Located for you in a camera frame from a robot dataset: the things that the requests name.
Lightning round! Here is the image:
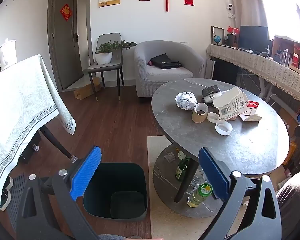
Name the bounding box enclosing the brown cardboard tube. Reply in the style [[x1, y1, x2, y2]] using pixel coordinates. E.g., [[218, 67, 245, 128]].
[[192, 102, 208, 123]]

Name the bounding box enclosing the picture frame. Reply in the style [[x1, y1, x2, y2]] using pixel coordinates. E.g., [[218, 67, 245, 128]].
[[211, 26, 225, 46]]

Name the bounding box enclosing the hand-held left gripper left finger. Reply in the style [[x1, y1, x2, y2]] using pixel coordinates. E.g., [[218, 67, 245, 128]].
[[16, 145, 102, 240]]

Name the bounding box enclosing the red door decoration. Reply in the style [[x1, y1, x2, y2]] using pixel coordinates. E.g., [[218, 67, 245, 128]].
[[59, 4, 72, 21]]

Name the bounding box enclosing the dark brown box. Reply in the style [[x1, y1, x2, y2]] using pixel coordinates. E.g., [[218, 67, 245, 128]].
[[227, 34, 239, 47]]

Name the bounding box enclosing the table with white tablecloth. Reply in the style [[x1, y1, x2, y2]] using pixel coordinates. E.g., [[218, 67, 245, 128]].
[[0, 54, 76, 214]]

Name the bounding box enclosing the flat cardboard box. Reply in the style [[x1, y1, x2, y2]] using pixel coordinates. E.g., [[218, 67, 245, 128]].
[[74, 77, 102, 99]]

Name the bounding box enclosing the white paper ball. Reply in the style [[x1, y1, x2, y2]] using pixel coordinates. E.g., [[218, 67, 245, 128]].
[[175, 92, 197, 110]]

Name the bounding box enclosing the green glass bottle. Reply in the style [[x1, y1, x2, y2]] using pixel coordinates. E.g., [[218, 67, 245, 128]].
[[175, 156, 190, 182]]

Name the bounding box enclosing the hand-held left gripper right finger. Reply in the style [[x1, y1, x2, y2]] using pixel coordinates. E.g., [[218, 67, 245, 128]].
[[199, 147, 282, 240]]

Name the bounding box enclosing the grey armchair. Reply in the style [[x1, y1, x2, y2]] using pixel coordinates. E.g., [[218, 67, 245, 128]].
[[134, 40, 205, 98]]

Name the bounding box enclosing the torn red and white carton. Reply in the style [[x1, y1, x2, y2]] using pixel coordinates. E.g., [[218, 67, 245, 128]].
[[239, 101, 263, 122]]

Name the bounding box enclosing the clear plastic bottle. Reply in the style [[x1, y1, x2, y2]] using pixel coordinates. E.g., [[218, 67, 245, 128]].
[[190, 166, 205, 188]]

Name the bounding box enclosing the dark ribbed floor mat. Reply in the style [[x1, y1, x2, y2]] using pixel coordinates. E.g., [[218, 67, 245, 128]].
[[5, 172, 28, 228]]

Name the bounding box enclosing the white jug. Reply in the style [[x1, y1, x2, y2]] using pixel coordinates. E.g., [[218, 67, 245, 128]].
[[0, 39, 17, 70]]

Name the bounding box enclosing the dark green trash bin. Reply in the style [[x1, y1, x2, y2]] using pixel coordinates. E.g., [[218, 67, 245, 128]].
[[82, 162, 148, 222]]

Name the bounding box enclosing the round grey marble table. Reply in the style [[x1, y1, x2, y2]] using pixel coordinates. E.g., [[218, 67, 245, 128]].
[[151, 78, 290, 218]]

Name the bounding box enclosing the grey dining chair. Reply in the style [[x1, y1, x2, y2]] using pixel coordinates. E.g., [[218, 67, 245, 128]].
[[87, 33, 125, 102]]

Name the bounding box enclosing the black handbag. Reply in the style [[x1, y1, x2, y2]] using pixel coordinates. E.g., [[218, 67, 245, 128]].
[[150, 53, 182, 70]]

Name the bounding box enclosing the person's leg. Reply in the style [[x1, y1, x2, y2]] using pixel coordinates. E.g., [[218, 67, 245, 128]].
[[276, 172, 300, 240]]

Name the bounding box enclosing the black monitor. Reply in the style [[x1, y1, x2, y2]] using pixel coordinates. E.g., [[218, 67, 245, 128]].
[[239, 26, 268, 52]]

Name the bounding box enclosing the torn white cardboard box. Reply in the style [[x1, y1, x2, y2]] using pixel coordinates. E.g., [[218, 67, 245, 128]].
[[212, 86, 250, 121]]

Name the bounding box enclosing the plastic bottle with green cap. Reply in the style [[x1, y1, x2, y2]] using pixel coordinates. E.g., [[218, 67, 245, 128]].
[[187, 183, 213, 208]]

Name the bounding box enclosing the grey door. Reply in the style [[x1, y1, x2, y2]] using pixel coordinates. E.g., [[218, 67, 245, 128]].
[[48, 0, 84, 90]]

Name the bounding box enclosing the white tape roll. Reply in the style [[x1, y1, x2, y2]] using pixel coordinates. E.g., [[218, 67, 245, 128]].
[[215, 120, 233, 136]]

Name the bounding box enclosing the beige fringed desk cloth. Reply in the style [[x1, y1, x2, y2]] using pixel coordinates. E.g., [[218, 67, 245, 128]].
[[206, 44, 300, 108]]

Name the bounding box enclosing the potted plant in white pot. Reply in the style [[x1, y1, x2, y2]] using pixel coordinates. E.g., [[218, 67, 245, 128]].
[[94, 40, 138, 65]]

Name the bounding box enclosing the black and white tissue pack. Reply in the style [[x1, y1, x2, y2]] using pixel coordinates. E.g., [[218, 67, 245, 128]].
[[202, 85, 224, 103]]

